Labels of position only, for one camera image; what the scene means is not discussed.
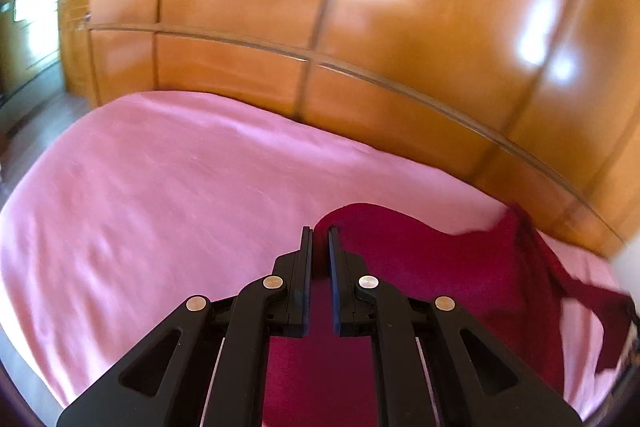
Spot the pink bed sheet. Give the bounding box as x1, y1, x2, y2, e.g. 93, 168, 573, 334
0, 90, 633, 423

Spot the dark red knit garment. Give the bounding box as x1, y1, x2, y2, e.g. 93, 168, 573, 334
262, 204, 630, 426

